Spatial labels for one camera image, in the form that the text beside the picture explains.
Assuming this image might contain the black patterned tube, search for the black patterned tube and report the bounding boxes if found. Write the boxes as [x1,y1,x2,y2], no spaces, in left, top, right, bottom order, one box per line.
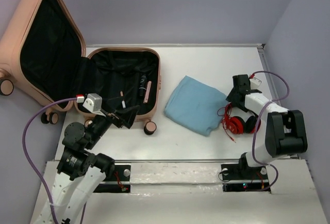
[139,74,147,98]

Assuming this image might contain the red black headphones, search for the red black headphones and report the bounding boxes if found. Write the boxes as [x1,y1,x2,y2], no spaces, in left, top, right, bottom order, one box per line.
[217,103,261,142]

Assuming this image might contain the light blue cloth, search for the light blue cloth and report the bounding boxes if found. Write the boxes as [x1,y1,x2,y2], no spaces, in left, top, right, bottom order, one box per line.
[163,75,227,137]

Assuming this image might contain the pink hard-shell suitcase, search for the pink hard-shell suitcase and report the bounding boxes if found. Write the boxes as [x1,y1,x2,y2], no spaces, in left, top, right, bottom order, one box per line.
[1,0,161,135]

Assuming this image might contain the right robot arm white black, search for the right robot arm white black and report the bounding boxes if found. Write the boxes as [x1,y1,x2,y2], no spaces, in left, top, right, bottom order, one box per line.
[222,74,308,179]

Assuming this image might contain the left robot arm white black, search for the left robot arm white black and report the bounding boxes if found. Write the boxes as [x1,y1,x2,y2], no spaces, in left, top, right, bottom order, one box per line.
[35,105,140,223]

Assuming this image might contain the pink flat stick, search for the pink flat stick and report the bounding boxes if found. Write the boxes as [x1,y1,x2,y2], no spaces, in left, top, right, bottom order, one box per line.
[143,81,152,104]

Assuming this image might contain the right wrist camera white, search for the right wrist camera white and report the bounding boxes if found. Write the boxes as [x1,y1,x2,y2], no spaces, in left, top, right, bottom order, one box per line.
[250,77,262,90]

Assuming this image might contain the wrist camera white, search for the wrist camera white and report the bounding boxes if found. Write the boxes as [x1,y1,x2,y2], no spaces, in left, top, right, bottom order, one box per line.
[250,77,262,90]
[76,93,104,116]

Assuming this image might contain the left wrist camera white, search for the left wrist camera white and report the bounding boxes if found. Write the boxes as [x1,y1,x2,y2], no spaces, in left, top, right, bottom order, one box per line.
[76,93,104,116]

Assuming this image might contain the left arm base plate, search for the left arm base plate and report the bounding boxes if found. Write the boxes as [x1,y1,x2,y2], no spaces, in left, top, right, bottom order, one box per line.
[94,163,131,194]

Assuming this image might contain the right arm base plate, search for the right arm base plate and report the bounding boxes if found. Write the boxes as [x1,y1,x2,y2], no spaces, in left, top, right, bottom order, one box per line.
[218,164,271,193]

